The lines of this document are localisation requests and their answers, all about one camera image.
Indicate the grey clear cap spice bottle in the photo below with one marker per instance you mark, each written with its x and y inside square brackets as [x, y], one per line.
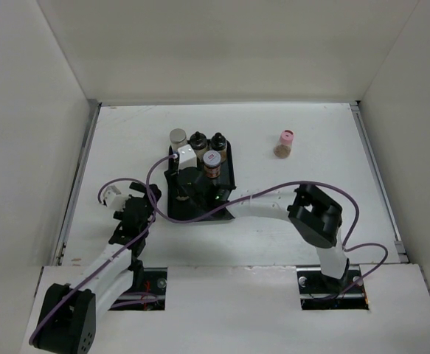
[181, 196]

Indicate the black cap spice bottle front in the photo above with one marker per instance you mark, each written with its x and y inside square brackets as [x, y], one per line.
[199, 143]

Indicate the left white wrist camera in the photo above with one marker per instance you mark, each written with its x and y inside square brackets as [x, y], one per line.
[112, 198]

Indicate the black plastic tray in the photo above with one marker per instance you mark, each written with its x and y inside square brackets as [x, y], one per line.
[225, 173]

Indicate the silver cap blue label bottle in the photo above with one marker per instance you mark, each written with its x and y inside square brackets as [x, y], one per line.
[178, 139]

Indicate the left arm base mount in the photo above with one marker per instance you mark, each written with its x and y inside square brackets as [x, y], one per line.
[148, 292]

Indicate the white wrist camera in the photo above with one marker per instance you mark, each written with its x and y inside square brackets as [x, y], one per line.
[112, 198]
[186, 158]

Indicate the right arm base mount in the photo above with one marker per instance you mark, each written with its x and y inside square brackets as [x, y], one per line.
[318, 292]

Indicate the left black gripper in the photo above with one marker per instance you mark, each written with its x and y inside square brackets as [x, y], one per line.
[139, 188]

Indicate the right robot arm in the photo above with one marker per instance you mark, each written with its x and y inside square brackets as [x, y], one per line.
[315, 215]

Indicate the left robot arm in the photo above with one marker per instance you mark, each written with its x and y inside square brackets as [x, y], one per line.
[67, 321]

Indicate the black cap spice bottle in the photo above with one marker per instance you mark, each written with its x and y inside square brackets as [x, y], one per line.
[199, 143]
[218, 142]

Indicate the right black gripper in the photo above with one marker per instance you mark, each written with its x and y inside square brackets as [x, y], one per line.
[172, 178]

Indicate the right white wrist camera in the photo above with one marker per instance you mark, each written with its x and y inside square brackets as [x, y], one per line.
[186, 158]

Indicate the white lid red logo jar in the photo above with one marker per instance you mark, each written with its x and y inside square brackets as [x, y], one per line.
[212, 163]

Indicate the pink cap spice bottle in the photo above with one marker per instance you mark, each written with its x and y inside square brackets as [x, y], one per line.
[282, 150]

